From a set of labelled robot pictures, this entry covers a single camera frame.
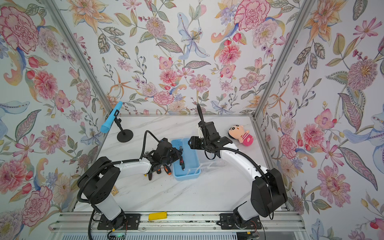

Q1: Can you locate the orange black screwdriver right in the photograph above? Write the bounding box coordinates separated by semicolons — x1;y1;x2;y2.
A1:
163;165;172;176

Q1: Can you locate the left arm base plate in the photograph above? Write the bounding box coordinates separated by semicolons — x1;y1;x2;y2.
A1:
97;213;141;231

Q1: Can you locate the yellow tape label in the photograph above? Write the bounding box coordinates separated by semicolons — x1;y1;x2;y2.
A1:
148;212;168;221

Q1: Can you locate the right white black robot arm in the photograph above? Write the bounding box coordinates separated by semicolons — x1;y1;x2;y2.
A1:
188;104;288;225

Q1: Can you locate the light blue plastic toolbox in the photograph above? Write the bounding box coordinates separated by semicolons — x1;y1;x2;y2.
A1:
170;137;226;182

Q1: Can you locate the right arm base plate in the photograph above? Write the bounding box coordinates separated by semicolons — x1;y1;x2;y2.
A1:
216;213;263;231

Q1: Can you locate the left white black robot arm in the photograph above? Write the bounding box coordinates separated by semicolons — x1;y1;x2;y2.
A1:
77;131;183;222

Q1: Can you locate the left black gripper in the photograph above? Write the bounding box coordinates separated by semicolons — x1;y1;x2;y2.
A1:
160;147;185;167

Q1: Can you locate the small wooden block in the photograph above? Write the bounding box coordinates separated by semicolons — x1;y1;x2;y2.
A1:
111;186;119;196

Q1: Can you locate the aluminium front rail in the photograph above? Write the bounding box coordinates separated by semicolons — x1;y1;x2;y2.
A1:
48;211;306;233

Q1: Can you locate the cartoon boy plush doll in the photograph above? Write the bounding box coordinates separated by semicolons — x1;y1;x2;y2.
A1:
228;125;254;147

